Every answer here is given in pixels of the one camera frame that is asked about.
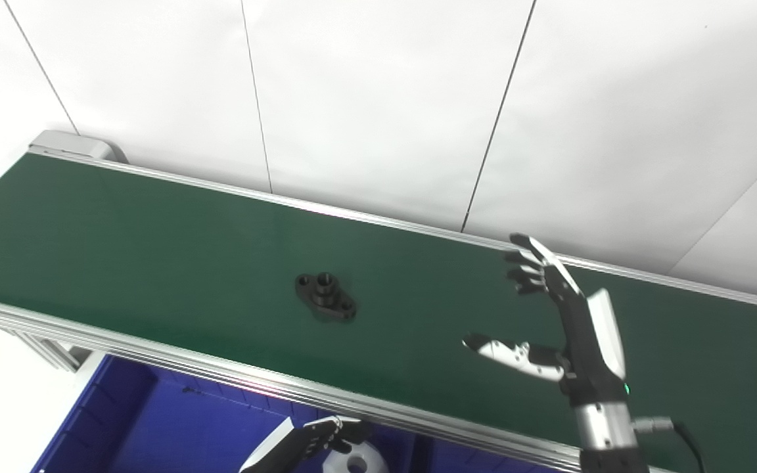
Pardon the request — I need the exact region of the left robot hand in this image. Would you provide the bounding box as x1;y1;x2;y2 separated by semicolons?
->
241;415;369;473

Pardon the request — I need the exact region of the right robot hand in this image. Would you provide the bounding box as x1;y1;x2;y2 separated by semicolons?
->
463;233;630;405

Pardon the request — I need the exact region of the black flange part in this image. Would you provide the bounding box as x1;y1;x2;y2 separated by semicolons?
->
295;272;357;323

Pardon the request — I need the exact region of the white block part with hole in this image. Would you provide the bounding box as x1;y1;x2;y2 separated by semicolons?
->
323;441;390;473

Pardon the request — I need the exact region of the green conveyor belt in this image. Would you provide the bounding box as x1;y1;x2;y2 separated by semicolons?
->
0;152;757;473
0;148;757;473

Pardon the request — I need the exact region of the blue plastic bin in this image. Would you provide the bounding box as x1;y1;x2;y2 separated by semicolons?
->
30;355;422;473
426;439;553;473

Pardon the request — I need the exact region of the aluminium conveyor leg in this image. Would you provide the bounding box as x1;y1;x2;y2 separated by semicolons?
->
0;323;93;372

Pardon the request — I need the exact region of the grey conveyor end cap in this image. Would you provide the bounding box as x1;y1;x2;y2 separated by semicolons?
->
29;130;128;164

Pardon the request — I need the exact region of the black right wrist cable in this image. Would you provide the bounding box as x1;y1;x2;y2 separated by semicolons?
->
630;416;708;473

